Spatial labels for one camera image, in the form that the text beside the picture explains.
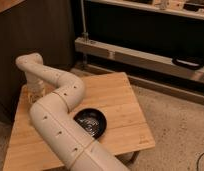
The black ceramic bowl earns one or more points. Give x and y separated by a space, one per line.
92 120

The metal vertical pole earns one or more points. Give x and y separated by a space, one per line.
85 32

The wooden shelf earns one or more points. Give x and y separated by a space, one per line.
171 7

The wooden table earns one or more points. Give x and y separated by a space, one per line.
127 129

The black handle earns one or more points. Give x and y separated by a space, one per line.
187 65

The grey metal rail beam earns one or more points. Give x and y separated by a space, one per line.
137 58

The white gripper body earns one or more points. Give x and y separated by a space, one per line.
36 88

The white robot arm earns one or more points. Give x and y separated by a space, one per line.
49 114

